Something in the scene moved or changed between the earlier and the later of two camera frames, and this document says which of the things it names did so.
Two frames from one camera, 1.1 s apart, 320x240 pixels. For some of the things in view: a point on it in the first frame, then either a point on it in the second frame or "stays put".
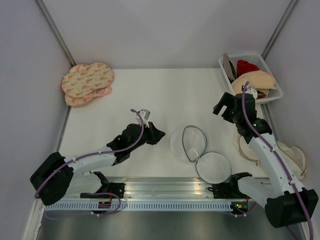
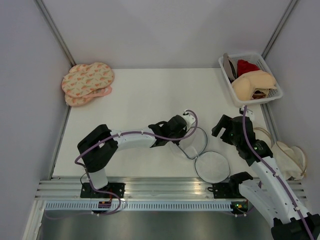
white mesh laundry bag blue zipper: (211, 166) stays put
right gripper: (227, 99) → (224, 122)
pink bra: (259, 80) stays put
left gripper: (155, 134) → (183, 131)
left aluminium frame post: (54, 31) stays put
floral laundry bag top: (83, 78) stays put
